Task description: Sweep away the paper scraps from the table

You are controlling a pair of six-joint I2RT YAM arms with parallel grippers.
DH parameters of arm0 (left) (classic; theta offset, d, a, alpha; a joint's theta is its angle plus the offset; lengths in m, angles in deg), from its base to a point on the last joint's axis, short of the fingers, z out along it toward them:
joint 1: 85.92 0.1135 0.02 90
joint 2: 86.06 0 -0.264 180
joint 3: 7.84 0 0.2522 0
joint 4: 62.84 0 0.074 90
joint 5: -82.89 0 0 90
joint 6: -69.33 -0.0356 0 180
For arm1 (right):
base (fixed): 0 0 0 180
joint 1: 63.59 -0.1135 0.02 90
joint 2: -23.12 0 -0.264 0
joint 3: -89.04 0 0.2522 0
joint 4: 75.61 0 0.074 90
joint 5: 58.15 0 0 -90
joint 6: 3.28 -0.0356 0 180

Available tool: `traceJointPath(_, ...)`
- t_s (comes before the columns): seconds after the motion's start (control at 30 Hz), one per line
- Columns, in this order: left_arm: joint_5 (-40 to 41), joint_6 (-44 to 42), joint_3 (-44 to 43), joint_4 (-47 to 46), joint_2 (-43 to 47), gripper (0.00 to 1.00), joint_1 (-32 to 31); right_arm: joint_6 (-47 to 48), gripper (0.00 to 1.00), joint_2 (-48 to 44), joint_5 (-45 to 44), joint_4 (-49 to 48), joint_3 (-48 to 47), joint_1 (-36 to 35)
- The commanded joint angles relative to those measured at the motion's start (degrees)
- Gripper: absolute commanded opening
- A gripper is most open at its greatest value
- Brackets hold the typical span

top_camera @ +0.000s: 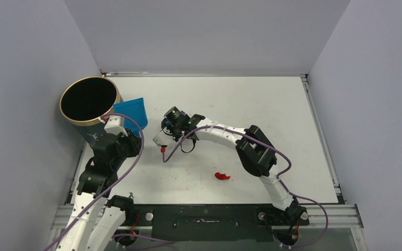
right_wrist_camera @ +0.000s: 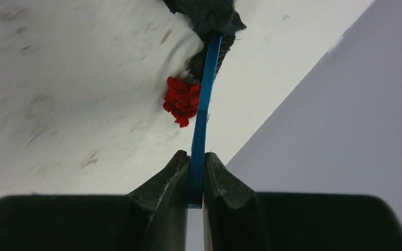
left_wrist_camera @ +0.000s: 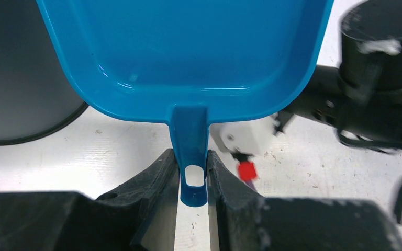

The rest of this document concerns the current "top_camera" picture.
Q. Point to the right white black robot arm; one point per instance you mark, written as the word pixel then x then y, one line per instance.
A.
pixel 256 153

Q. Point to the aluminium frame rail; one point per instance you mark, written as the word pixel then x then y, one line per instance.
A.
pixel 339 216

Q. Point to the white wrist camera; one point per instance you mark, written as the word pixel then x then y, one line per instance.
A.
pixel 114 125
pixel 162 140

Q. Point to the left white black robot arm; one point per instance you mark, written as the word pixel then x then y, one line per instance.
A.
pixel 96 215

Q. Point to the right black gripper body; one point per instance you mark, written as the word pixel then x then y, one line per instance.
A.
pixel 168 128

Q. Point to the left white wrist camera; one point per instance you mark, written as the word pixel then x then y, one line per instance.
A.
pixel 114 125

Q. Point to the blue dustpan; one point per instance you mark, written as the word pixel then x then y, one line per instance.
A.
pixel 134 109

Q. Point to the dark blue gold-rimmed bin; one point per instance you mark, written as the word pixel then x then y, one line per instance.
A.
pixel 86 101

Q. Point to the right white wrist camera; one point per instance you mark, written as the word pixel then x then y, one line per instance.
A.
pixel 162 140

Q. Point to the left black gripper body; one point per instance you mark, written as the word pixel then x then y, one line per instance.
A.
pixel 128 148

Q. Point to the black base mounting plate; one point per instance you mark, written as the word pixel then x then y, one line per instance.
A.
pixel 214 222

